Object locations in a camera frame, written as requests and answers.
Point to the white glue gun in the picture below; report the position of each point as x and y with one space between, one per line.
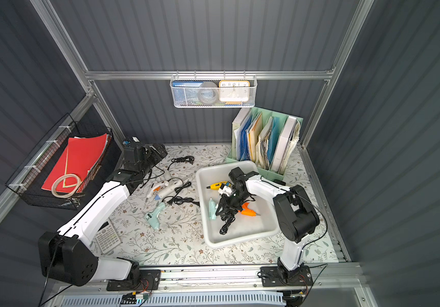
163 189

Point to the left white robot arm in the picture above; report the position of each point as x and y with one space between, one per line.
65 255

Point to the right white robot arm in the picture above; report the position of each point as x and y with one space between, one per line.
296 215

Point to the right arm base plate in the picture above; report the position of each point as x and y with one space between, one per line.
280 277

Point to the orange hot glue gun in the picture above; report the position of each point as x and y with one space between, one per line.
246 211

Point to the red paper folder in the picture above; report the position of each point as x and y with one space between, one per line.
79 158

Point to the yellow white alarm clock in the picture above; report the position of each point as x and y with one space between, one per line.
236 92

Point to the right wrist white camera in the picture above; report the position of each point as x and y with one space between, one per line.
225 189

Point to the green desktop file organizer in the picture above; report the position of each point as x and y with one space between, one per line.
265 137

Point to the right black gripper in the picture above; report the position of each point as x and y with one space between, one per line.
233 195

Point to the black wire side basket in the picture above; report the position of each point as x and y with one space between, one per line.
28 183

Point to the blue box in basket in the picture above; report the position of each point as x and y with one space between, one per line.
185 93

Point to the yellow hot glue gun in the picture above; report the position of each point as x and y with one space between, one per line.
216 186

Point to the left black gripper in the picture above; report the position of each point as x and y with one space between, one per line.
155 153

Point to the white plastic storage box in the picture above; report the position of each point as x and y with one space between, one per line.
237 217

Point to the aluminium front rail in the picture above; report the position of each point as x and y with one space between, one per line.
244 277

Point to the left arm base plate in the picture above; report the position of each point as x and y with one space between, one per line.
138 281

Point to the mint green glue gun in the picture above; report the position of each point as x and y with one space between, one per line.
212 209

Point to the grey tape roll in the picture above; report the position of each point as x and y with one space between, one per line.
208 93

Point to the white desk calculator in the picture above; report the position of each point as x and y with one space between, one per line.
107 238

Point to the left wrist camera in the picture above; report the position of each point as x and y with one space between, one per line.
127 143

